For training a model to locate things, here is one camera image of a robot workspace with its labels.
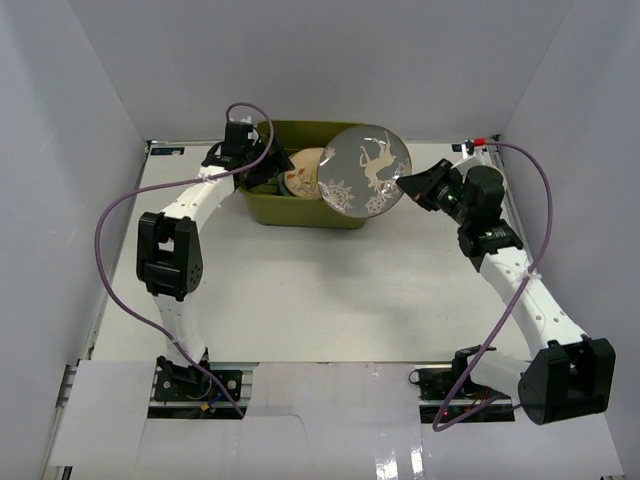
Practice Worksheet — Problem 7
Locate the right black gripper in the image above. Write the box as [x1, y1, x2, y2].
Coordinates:
[396, 159, 473, 227]

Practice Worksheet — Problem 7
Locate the cream bird pattern plate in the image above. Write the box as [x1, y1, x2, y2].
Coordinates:
[283, 148, 324, 199]

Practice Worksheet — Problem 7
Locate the grey reindeer plate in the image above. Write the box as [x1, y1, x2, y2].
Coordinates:
[318, 125, 412, 219]

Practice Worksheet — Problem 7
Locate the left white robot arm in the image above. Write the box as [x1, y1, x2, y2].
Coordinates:
[136, 121, 293, 399]

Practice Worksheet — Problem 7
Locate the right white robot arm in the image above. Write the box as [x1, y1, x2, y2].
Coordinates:
[396, 159, 616, 431]

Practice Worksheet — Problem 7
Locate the olive green plastic bin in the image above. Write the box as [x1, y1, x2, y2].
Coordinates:
[238, 120, 367, 230]

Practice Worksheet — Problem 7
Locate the left blue label sticker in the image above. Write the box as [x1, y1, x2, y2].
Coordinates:
[149, 147, 185, 156]

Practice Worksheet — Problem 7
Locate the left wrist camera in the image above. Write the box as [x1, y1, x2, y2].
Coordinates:
[225, 116, 259, 143]

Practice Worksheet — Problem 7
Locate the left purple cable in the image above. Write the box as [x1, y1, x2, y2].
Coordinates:
[94, 101, 276, 416]

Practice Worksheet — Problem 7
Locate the purple cable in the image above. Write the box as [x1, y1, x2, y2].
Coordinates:
[94, 101, 276, 416]
[431, 140, 554, 433]

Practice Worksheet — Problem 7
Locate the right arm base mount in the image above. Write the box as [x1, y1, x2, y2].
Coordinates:
[407, 346, 516, 425]

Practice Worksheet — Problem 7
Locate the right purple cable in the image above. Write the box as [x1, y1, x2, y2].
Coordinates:
[431, 140, 554, 433]

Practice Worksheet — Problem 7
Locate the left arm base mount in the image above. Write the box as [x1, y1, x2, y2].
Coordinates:
[147, 356, 247, 420]

